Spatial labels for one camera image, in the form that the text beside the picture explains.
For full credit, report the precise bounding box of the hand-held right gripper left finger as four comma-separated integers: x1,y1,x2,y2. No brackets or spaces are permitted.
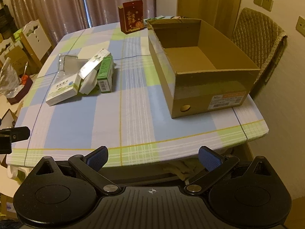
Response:
31,145,122,196

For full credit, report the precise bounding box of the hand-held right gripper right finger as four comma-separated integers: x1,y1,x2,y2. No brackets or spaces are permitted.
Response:
183,145,275,196

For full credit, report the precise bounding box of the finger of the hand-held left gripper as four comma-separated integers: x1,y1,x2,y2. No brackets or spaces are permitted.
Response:
0,126,30,154

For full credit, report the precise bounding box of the white remote with red button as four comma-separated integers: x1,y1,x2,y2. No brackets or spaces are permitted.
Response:
79,70,100,95

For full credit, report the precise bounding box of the green medicine box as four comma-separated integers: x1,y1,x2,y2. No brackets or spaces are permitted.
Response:
97,56,114,94

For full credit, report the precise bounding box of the clear plastic case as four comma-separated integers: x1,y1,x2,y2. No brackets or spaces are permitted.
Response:
58,54,83,77

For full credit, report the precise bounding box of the white cartoon medicine box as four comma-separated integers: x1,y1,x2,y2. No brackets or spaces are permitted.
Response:
79,48,112,79

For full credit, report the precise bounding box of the cardboard box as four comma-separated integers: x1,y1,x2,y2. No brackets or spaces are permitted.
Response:
146,19,261,119

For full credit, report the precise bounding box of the dark red tray box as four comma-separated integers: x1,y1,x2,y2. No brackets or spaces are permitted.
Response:
7,75,33,105

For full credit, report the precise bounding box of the checked tablecloth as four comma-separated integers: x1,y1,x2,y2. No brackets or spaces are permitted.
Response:
6,21,269,169

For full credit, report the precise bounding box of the brown cardboard carton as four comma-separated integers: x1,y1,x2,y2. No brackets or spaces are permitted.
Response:
5,45,32,75

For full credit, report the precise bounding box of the white wooden chair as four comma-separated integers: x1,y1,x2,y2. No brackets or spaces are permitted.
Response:
18,19,53,63

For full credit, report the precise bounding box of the pinkish curtain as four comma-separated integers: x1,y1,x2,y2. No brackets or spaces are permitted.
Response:
8,0,157,46

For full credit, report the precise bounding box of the quilted beige chair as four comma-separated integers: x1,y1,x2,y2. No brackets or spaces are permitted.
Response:
232,8,288,94

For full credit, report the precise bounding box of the red gift box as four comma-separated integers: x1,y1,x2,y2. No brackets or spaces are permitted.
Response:
118,0,145,34

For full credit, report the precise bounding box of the cartoon snack bag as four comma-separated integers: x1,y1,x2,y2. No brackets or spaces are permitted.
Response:
145,15,189,21

